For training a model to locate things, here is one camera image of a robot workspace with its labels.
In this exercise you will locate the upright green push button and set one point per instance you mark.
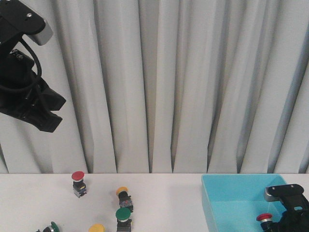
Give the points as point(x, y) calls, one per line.
point(123, 220)

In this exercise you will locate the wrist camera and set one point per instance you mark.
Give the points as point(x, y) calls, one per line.
point(276, 193)
point(42, 37)

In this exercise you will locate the yellow push button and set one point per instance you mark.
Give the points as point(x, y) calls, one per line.
point(97, 228)
point(125, 200)

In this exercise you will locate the lying yellow push button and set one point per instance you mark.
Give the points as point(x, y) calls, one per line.
point(125, 200)

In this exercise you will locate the light blue plastic box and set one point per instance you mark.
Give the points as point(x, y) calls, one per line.
point(231, 202)

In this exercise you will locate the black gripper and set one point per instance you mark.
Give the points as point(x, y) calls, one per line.
point(296, 216)
point(22, 99)

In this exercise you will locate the lying green push button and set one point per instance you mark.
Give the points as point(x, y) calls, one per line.
point(53, 227)

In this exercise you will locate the grey pleated curtain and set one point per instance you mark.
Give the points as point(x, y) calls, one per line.
point(170, 86)

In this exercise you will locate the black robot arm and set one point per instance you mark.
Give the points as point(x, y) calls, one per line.
point(16, 20)

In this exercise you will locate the red push button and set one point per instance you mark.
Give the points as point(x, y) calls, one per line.
point(79, 186)
point(265, 220)

